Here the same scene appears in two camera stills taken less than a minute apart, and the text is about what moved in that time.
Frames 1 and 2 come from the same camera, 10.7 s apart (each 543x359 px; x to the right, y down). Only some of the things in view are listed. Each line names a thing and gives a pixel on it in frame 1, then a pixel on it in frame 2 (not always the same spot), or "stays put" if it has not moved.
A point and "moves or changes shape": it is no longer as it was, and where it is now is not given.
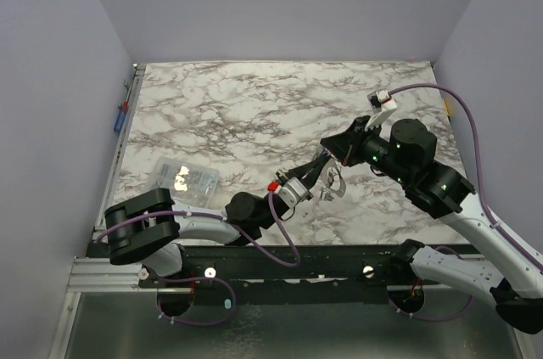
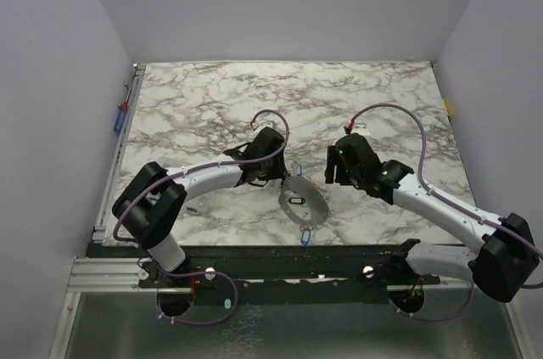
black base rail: x=290 y=269 stays put
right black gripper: x=355 y=147 -> x=335 y=165
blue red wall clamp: x=122 y=107 stays put
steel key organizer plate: x=333 y=179 moves or changes shape
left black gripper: x=308 y=173 -> x=279 y=171
